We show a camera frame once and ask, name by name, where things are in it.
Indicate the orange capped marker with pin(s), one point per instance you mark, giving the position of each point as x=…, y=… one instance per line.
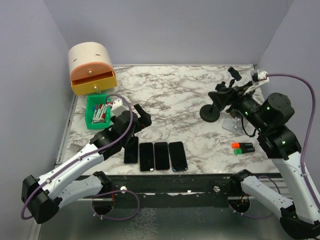
x=237, y=145

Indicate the black phone with white edge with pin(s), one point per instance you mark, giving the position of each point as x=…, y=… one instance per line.
x=146, y=157

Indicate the beige and orange drawer box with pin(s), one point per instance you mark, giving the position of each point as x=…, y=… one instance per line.
x=90, y=69

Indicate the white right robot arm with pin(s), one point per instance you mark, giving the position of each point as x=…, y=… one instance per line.
x=298, y=215

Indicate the green capped marker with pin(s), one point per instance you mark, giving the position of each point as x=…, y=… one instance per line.
x=243, y=150

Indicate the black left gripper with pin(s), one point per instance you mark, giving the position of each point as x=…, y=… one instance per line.
x=144, y=120

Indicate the silver folding phone stand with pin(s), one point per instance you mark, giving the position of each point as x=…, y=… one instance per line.
x=233, y=125

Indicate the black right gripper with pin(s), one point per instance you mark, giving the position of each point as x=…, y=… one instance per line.
x=236, y=96

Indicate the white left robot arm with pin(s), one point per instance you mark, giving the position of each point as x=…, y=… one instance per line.
x=45, y=195

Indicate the tall black phone stand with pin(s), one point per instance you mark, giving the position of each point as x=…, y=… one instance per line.
x=209, y=113

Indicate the short black phone stand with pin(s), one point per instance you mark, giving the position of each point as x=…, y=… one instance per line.
x=234, y=74

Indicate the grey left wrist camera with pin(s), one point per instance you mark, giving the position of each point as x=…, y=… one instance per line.
x=118, y=107

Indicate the markers in green bin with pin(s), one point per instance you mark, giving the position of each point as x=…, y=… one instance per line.
x=99, y=112

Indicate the green plastic bin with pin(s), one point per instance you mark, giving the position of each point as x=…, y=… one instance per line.
x=92, y=101

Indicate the black phone with pink edge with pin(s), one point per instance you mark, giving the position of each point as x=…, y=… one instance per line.
x=161, y=156

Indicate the black mounting rail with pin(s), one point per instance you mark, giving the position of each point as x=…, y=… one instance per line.
x=181, y=190

